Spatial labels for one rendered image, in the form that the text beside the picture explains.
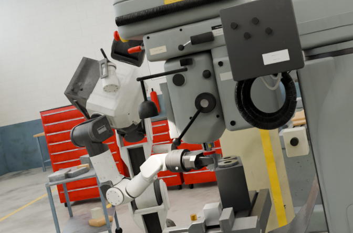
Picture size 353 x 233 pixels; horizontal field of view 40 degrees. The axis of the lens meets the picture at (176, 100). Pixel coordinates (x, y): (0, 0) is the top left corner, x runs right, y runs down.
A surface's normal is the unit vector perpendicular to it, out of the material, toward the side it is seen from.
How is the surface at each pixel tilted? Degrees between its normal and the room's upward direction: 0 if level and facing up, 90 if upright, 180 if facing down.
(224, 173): 90
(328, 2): 90
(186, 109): 90
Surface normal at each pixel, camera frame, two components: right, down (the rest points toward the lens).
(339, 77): -0.68, -0.14
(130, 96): 0.54, -0.14
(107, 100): -0.15, -0.46
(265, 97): -0.26, 0.11
